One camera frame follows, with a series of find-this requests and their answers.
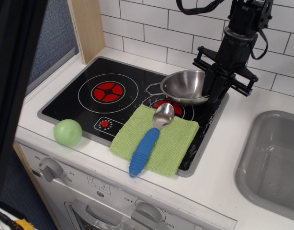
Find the grey sink basin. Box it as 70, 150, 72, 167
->
235, 111, 294, 220

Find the grey oven door handle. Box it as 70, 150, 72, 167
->
71, 199, 131, 230

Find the blue handled metal spoon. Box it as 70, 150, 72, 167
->
129, 103, 175, 178

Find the grey right oven knob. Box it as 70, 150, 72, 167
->
131, 202, 162, 230

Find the white toy kitchen unit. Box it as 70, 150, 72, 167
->
14, 55, 294, 230

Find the grey left oven knob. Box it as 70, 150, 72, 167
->
39, 158, 63, 183

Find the green microfiber cloth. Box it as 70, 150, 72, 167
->
110, 105, 200, 177

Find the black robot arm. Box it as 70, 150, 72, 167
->
193, 0, 273, 104

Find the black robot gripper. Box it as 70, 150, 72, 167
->
193, 27, 258, 104

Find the black toy cooktop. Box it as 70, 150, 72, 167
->
38, 57, 229, 177

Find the wooden side panel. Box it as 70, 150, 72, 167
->
68, 0, 105, 65

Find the grey oven knob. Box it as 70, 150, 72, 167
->
39, 158, 63, 183
131, 202, 162, 230

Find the stainless steel bowl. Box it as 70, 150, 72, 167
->
145, 70, 209, 106

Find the black sleeved cable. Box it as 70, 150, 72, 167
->
176, 0, 226, 15

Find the yellow black object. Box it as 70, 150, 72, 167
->
0, 212, 35, 230

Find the green ball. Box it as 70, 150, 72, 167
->
53, 119, 83, 147

